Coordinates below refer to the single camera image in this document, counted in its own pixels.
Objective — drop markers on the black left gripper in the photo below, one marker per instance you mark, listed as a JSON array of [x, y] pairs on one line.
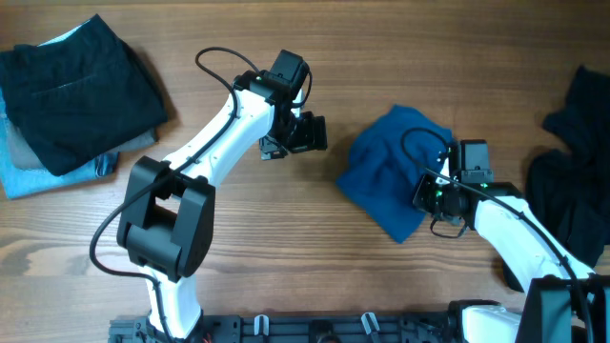
[[311, 131]]

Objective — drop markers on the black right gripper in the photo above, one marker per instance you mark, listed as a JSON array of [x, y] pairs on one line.
[[424, 195]]

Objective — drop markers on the blue polo shirt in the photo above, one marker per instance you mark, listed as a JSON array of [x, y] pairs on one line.
[[382, 179]]

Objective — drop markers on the black garment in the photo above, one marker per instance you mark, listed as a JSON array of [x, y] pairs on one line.
[[568, 192]]

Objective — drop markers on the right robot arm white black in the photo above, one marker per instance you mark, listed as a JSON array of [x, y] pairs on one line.
[[566, 301]]

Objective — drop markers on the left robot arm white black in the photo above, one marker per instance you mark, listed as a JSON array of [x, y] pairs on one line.
[[167, 226]]

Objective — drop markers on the folded black pants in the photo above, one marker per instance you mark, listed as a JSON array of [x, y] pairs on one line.
[[80, 97]]

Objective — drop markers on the folded grey garment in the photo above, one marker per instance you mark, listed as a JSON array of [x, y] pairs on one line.
[[24, 158]]

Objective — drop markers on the folded light blue jeans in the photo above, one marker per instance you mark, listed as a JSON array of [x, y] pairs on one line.
[[19, 183]]

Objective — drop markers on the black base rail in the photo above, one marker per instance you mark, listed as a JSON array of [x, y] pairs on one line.
[[367, 327]]

